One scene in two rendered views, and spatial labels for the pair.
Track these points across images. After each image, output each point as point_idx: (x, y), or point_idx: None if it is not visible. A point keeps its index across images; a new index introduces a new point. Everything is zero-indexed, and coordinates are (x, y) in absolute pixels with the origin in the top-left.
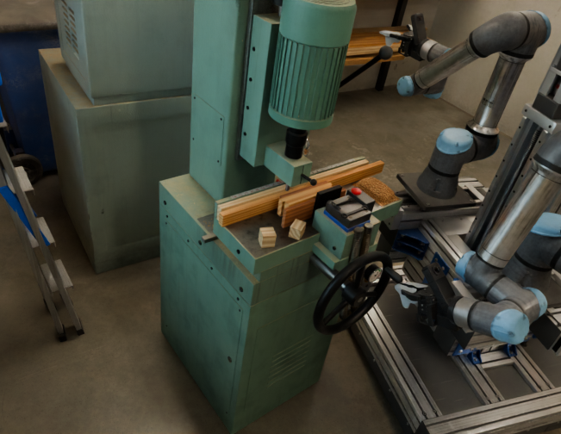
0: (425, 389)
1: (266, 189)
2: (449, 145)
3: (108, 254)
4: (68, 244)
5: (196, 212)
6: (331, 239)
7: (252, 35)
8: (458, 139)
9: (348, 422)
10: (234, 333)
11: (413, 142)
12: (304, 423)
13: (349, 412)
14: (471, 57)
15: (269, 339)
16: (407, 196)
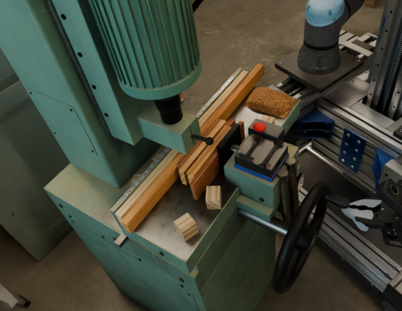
0: (376, 250)
1: (159, 162)
2: (322, 16)
3: (39, 242)
4: (2, 244)
5: (96, 210)
6: (254, 192)
7: (52, 0)
8: (329, 5)
9: (317, 300)
10: (192, 308)
11: (254, 5)
12: None
13: (314, 289)
14: None
15: (227, 293)
16: (293, 82)
